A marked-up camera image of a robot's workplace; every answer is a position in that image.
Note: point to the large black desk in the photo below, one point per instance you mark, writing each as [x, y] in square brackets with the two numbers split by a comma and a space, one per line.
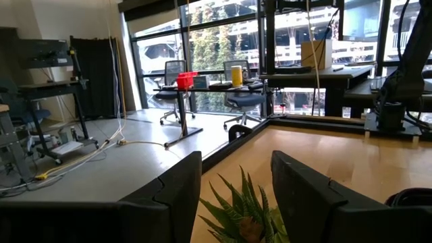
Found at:
[303, 77]

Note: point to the black plastic tupperware bowl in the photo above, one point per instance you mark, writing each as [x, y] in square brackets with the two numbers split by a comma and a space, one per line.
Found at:
[415, 192]

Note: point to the black rolling cart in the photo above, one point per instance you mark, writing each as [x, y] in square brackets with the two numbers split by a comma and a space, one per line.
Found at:
[50, 86]

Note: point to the large glass window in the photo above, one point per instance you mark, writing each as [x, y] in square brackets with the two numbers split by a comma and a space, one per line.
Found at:
[219, 44]

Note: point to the black rounded table clamp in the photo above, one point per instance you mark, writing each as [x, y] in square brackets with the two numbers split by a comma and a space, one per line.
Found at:
[239, 130]

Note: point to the white papers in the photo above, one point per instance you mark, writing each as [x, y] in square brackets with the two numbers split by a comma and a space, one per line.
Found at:
[67, 148]

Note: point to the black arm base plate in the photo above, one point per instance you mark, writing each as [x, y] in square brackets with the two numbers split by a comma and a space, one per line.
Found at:
[371, 125]

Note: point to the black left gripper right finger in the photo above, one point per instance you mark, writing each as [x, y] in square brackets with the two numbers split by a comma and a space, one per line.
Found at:
[310, 209]

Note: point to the black table edge rail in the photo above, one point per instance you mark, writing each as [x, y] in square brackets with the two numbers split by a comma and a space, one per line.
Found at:
[216, 156]

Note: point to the black equipment panel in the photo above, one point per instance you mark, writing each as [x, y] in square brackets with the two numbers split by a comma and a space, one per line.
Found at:
[44, 54]

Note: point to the cardboard box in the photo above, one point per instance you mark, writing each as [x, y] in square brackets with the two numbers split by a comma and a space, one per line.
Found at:
[315, 54]

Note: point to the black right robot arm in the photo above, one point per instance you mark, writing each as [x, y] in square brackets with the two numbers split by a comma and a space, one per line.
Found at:
[411, 67]

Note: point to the grey mesh office chair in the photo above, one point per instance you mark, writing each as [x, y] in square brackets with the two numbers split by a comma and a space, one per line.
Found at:
[244, 100]
[168, 95]

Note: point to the yellow canister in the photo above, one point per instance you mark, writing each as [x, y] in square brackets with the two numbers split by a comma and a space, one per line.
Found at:
[237, 76]

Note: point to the grey metal stool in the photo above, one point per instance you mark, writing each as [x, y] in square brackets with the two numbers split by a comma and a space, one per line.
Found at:
[10, 141]

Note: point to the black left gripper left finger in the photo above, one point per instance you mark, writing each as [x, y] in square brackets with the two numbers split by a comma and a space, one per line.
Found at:
[175, 202]

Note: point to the red plastic bin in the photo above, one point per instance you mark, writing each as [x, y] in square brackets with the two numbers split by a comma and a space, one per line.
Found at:
[185, 81]

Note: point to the black curtain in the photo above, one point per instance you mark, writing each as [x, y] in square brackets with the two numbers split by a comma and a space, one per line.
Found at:
[98, 77]

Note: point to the white box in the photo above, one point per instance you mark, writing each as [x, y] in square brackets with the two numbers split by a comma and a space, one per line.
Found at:
[201, 82]

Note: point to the green artificial plant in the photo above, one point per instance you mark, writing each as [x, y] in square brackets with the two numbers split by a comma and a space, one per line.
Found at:
[243, 216]

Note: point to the black monitor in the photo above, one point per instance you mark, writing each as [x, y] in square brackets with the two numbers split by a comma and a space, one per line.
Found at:
[362, 20]

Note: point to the black frame post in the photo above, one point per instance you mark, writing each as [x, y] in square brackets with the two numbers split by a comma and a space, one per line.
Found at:
[270, 50]

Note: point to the black office desk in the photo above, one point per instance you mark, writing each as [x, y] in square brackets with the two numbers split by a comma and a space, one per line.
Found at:
[209, 90]

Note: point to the blue chair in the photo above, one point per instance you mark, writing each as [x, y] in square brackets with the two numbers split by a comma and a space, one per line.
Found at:
[20, 113]

